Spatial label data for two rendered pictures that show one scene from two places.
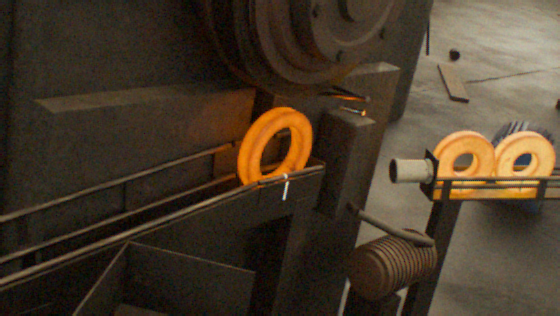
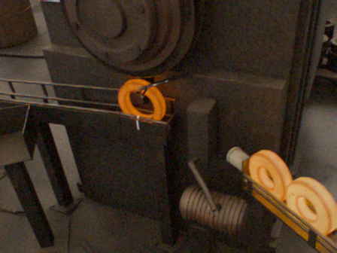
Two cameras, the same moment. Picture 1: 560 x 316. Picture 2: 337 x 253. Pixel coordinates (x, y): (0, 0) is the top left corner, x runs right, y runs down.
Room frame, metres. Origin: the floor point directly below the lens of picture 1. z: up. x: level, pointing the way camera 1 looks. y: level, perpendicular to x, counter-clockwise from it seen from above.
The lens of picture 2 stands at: (1.32, -1.13, 1.49)
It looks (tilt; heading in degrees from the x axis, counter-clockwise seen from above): 37 degrees down; 79
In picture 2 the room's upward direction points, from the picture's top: 5 degrees counter-clockwise
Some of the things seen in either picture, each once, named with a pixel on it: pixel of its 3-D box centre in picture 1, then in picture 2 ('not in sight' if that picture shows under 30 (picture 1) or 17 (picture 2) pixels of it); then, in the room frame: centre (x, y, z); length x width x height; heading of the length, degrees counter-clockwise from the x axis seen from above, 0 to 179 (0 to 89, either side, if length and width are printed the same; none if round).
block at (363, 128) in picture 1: (338, 163); (202, 131); (1.64, -0.13, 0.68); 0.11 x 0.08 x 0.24; 51
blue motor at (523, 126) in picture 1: (519, 160); not in sight; (3.45, -1.09, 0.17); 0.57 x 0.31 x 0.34; 161
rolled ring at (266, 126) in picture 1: (276, 151); (141, 102); (1.45, 0.01, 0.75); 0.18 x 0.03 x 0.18; 140
